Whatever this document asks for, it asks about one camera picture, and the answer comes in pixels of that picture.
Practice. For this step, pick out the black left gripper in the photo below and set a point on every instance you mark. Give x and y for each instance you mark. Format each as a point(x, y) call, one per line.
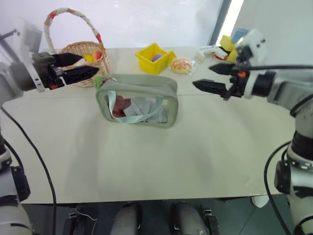
point(44, 67)

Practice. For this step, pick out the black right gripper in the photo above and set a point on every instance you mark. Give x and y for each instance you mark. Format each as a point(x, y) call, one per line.
point(238, 78)

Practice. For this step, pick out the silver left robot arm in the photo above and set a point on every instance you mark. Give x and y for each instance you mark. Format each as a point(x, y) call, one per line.
point(9, 80)

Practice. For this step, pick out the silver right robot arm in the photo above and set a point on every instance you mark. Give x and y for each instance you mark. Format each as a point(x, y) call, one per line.
point(288, 90)

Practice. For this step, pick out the sage green clear pouch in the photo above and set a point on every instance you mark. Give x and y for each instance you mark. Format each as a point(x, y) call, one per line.
point(146, 84)

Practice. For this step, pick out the yellow toy fruit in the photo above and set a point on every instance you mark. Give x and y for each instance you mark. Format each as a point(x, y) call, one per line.
point(88, 58)

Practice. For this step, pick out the orange pink toy fruit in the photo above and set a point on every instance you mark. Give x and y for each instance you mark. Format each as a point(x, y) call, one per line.
point(97, 54)

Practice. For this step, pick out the yellow foam block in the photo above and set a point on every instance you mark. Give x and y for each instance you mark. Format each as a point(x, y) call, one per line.
point(226, 42)
point(232, 56)

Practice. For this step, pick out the white plastic device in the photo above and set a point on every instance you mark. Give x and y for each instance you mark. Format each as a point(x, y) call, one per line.
point(211, 52)

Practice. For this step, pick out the green zipper pull tab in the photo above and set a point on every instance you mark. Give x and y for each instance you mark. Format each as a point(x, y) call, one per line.
point(98, 81)

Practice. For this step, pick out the wrapped bread bun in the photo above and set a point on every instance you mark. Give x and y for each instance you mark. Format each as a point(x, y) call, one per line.
point(181, 65)

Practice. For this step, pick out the blue foam block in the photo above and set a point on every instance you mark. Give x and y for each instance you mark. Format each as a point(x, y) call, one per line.
point(239, 34)

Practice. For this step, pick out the red cloth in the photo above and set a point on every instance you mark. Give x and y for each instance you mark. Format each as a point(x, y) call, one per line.
point(120, 104)

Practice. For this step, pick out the purple toy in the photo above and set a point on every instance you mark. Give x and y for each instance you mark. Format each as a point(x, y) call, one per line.
point(156, 57)

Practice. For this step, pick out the yellow plastic bin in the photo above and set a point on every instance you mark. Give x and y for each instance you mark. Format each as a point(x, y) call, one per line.
point(149, 64)

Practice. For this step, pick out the grey cloth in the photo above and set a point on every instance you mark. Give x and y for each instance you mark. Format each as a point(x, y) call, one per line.
point(145, 110)

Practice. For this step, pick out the white table foot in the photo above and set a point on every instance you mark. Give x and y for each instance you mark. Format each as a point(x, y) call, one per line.
point(260, 200)

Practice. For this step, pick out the grey right robot leg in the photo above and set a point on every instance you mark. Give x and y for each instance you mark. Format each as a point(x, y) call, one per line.
point(189, 220)

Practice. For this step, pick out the grey robot leg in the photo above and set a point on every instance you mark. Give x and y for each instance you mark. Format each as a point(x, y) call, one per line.
point(126, 220)
point(189, 220)

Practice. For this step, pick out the grey left robot leg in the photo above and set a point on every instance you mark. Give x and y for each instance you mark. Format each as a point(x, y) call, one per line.
point(126, 220)

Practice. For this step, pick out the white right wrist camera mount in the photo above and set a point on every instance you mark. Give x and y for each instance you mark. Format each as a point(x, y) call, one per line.
point(255, 42)

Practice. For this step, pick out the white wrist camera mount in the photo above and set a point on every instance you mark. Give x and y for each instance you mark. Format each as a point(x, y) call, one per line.
point(27, 36)
point(255, 42)

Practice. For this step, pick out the dark vertical frame post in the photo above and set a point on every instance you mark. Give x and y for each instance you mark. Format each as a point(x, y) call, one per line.
point(218, 22)

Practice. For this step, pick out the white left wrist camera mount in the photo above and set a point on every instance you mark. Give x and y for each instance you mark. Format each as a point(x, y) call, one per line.
point(27, 36)

